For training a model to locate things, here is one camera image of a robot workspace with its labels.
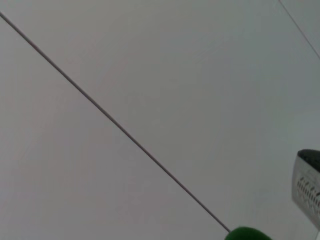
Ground cream tote bag green handles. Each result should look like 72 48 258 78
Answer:
223 225 274 240

